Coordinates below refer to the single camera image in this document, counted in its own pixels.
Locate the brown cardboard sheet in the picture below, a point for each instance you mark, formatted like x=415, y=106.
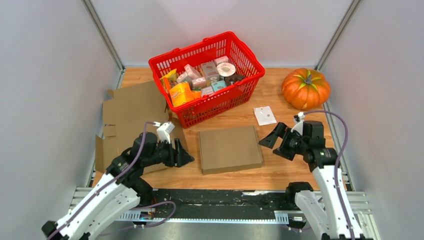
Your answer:
x=124, y=116

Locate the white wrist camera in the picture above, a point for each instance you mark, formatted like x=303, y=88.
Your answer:
x=299, y=122
x=164, y=131

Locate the orange pumpkin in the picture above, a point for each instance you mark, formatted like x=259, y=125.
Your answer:
x=305, y=89

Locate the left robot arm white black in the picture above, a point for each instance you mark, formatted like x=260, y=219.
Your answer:
x=119, y=190

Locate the left aluminium frame post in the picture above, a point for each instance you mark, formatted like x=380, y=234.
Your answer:
x=91, y=10

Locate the yellow snack packet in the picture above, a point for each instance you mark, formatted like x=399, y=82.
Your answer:
x=169, y=80

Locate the right aluminium frame post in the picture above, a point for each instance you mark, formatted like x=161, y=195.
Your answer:
x=347, y=17

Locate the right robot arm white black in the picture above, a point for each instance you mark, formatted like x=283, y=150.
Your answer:
x=332, y=218

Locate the dark brown round item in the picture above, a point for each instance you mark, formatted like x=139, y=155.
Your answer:
x=231, y=80

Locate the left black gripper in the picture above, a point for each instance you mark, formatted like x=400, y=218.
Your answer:
x=179, y=157

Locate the brown cardboard box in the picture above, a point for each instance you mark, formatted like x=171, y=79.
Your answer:
x=229, y=150

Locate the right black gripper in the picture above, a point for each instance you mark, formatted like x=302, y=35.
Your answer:
x=269, y=140

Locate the red plastic shopping basket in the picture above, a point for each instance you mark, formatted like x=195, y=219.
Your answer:
x=200, y=58

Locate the orange snack box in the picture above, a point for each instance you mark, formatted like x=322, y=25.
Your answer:
x=181, y=94

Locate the pink white round roll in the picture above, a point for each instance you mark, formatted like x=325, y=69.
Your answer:
x=226, y=69

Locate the white paper packet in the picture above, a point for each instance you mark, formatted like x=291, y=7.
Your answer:
x=264, y=115

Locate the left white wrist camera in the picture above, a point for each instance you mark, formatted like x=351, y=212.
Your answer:
x=164, y=131

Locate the teal small box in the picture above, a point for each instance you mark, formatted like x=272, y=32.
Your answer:
x=218, y=85

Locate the aluminium frame post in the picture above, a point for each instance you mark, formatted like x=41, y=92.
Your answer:
x=91, y=10
x=347, y=17

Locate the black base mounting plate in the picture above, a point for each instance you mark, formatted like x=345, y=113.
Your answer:
x=224, y=204

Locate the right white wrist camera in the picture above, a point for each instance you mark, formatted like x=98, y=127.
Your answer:
x=299, y=122

